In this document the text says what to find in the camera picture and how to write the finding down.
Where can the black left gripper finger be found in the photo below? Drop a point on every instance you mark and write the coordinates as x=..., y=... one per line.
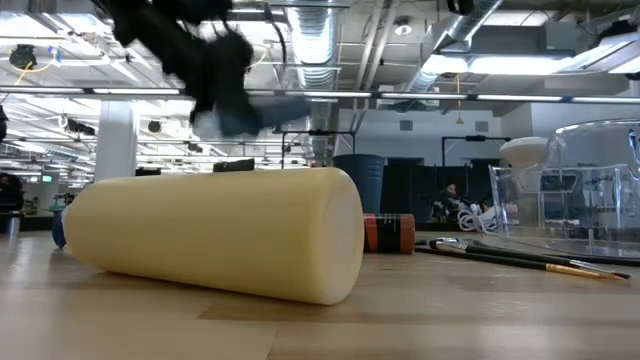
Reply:
x=240, y=120
x=204, y=112

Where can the large grey paint bottle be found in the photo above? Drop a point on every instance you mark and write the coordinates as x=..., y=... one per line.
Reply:
x=285, y=112

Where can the large yellow paint bottle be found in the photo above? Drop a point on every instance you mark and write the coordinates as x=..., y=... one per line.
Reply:
x=215, y=235

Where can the small blue paint bottle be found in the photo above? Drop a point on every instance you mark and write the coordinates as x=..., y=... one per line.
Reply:
x=59, y=230

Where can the black paintbrush gold ferrule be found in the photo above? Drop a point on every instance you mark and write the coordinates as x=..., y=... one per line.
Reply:
x=575, y=270

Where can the clear plastic bin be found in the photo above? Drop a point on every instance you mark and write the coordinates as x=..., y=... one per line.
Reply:
x=600, y=210

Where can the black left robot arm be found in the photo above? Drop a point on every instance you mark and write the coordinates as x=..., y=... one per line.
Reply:
x=145, y=30

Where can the small orange paint bottle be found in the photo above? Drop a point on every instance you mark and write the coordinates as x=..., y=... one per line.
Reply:
x=390, y=234

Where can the black background monitor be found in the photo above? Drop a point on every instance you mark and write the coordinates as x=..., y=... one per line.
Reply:
x=235, y=166

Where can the black cabinet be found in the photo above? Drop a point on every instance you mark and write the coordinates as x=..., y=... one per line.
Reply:
x=148, y=171

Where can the white pillar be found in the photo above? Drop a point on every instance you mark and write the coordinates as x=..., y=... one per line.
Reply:
x=117, y=140

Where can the dark blue cup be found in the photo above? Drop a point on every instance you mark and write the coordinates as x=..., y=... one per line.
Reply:
x=360, y=185

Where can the person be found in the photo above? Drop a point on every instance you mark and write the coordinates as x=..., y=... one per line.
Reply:
x=450, y=192

